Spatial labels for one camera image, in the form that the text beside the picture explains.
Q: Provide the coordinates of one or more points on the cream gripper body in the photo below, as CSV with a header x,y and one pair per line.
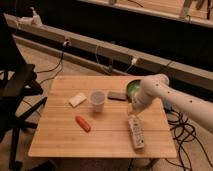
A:
x,y
131,110

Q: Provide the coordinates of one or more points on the white labelled bottle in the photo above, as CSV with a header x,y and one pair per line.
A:
x,y
136,132

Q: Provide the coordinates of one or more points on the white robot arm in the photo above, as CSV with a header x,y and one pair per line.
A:
x,y
157,86

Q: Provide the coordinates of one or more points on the dark rectangular block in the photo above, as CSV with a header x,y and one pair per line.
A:
x,y
117,96

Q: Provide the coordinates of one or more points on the green bowl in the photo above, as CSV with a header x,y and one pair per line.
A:
x,y
132,88

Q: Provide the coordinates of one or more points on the blue box on floor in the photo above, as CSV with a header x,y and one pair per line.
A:
x,y
167,106

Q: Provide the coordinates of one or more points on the translucent plastic cup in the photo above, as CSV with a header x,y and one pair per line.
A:
x,y
97,99

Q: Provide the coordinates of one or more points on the wooden table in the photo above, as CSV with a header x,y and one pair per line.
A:
x,y
59,135

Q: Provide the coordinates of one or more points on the white sponge block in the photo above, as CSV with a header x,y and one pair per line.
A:
x,y
77,99

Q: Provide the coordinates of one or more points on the orange carrot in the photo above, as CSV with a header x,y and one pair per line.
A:
x,y
83,123

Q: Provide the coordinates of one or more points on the black office chair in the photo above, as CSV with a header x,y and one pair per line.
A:
x,y
19,80

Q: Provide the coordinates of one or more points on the long metal rail beam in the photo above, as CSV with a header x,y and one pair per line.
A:
x,y
178,71

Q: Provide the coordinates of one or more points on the white device on rail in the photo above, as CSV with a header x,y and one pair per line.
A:
x,y
35,19

